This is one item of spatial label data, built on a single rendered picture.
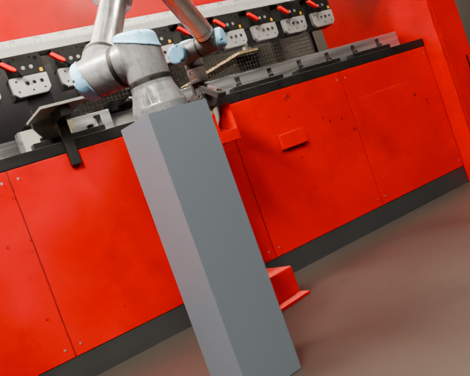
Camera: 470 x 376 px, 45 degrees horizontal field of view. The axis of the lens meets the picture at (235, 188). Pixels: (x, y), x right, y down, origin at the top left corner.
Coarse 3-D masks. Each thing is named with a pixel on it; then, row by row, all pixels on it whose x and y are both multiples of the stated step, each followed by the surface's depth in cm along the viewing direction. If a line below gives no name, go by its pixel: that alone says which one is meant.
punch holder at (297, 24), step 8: (296, 0) 301; (272, 8) 297; (288, 8) 297; (296, 8) 300; (272, 16) 299; (280, 16) 295; (288, 16) 297; (296, 16) 299; (280, 24) 297; (288, 24) 296; (296, 24) 298; (304, 24) 301; (280, 32) 299; (288, 32) 295; (296, 32) 299
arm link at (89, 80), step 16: (96, 0) 178; (112, 0) 172; (128, 0) 178; (96, 16) 170; (112, 16) 168; (96, 32) 164; (112, 32) 164; (96, 48) 156; (80, 64) 155; (96, 64) 152; (80, 80) 154; (96, 80) 153; (112, 80) 152; (96, 96) 157
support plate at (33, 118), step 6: (60, 102) 208; (66, 102) 209; (72, 102) 213; (78, 102) 217; (42, 108) 205; (48, 108) 208; (54, 108) 212; (72, 108) 225; (36, 114) 211; (42, 114) 215; (48, 114) 220; (30, 120) 220; (36, 120) 223; (42, 120) 228
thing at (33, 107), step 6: (36, 96) 231; (42, 96) 232; (48, 96) 233; (30, 102) 229; (36, 102) 230; (42, 102) 232; (48, 102) 233; (54, 102) 234; (30, 108) 230; (36, 108) 230
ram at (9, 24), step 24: (0, 0) 226; (24, 0) 230; (48, 0) 235; (72, 0) 240; (144, 0) 257; (192, 0) 270; (216, 0) 276; (264, 0) 291; (288, 0) 298; (0, 24) 224; (24, 24) 229; (48, 24) 234; (72, 24) 239; (144, 24) 255; (168, 24) 261; (24, 48) 228; (48, 48) 233
